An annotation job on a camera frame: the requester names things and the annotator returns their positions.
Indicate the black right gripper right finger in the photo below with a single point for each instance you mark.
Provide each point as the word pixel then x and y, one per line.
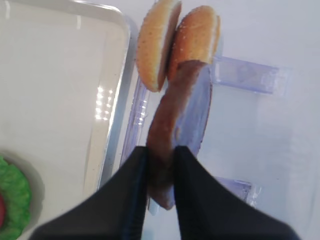
pixel 208 211

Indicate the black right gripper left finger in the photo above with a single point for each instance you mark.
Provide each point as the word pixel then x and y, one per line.
pixel 115 212

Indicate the brown meat patty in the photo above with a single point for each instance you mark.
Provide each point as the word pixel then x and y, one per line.
pixel 180 120

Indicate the green lettuce leaf on tray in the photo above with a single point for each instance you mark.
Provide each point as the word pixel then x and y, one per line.
pixel 16 192

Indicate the red tomato slice on tray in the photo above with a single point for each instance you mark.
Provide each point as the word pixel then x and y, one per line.
pixel 2 210

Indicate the clear right acrylic rack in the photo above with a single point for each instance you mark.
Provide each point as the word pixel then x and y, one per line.
pixel 225 71

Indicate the white serving tray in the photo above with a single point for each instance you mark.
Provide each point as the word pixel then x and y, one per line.
pixel 61 69

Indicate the rear sesame bun half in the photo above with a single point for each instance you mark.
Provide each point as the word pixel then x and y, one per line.
pixel 196 38

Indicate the sesame bun half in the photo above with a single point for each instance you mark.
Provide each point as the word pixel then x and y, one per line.
pixel 154 42
pixel 196 38

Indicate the front sesame bun half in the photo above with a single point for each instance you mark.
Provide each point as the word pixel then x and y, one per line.
pixel 154 42

